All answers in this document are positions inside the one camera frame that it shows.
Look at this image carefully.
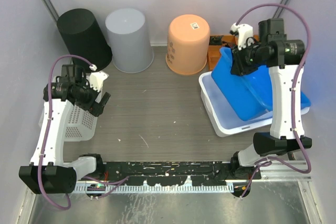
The blue perforated basket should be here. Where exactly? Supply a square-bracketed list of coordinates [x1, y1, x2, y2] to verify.
[38, 76, 98, 142]

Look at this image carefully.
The blue plastic tub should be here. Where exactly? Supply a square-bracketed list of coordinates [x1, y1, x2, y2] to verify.
[211, 47, 311, 122]

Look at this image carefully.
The white plastic tub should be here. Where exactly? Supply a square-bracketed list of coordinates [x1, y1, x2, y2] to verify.
[198, 71, 309, 138]

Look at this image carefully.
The grey bucket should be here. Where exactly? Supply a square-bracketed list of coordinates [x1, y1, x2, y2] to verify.
[105, 8, 154, 73]

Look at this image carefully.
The orange bucket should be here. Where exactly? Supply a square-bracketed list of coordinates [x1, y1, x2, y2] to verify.
[166, 14, 210, 76]

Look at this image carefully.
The black bucket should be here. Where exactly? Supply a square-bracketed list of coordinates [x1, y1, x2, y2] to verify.
[57, 8, 112, 71]

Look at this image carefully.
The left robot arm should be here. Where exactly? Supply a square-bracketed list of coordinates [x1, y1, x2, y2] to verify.
[18, 65, 110, 194]

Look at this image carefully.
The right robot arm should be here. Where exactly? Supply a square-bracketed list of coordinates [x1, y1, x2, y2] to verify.
[230, 18, 312, 179]

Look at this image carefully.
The orange compartment organizer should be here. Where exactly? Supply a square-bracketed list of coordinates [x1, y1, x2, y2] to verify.
[206, 34, 260, 72]

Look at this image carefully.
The dark rolled item far left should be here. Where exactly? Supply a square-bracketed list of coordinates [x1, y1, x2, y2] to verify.
[209, 36, 223, 46]

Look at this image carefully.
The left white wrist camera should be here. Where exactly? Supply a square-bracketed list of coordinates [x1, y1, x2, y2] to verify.
[88, 65, 109, 92]

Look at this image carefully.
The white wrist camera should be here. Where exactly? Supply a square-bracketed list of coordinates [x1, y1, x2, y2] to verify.
[230, 23, 254, 50]
[88, 65, 109, 92]

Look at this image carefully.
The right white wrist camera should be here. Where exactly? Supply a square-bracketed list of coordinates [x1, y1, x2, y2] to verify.
[230, 23, 254, 50]

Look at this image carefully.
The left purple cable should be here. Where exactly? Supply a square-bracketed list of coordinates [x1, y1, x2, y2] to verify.
[38, 55, 129, 211]

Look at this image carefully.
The white cable duct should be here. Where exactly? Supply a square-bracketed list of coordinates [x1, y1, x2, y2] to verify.
[73, 183, 234, 194]

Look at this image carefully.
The black mounting rail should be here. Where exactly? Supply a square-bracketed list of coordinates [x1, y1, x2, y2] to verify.
[75, 161, 262, 187]

